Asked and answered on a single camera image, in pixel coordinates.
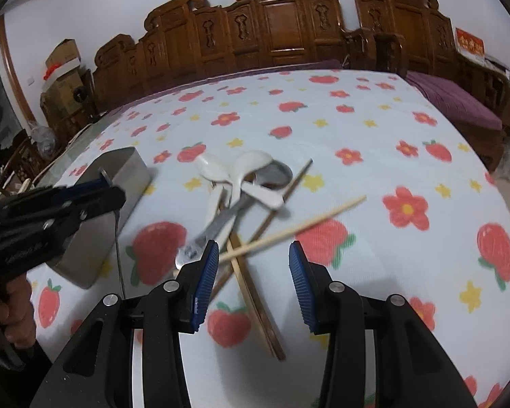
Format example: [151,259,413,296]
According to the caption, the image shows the stacked cardboard boxes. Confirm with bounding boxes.
[40,39,95,142]

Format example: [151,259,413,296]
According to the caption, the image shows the stainless steel spoon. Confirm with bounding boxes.
[176,151,293,269]

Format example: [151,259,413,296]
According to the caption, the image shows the carved wooden armchair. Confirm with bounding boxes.
[354,0,510,107]

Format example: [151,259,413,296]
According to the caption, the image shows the dark brown wooden chopstick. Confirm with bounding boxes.
[210,158,313,300]

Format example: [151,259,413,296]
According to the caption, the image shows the wooden side table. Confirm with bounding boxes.
[472,63,510,135]

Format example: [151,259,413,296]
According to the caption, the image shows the light bamboo chopstick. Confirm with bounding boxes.
[219,195,367,264]

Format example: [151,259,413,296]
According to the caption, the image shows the person's left hand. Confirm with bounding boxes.
[0,274,36,349]

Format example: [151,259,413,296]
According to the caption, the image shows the carved wooden sofa bench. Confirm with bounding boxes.
[92,0,378,114]

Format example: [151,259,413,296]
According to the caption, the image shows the large white ceramic spoon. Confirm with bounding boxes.
[195,153,293,210]

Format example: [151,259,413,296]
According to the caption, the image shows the purple armchair cushion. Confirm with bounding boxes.
[405,71,502,131]

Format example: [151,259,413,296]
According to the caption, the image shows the purple sofa cushion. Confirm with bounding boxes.
[106,59,343,114]

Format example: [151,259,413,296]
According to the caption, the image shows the strawberry flower print tablecloth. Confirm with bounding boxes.
[30,70,510,407]

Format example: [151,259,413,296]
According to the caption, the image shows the rectangular stainless steel tray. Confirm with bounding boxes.
[48,147,151,289]

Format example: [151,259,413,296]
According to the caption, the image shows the red paper box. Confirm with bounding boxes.
[455,28,485,57]

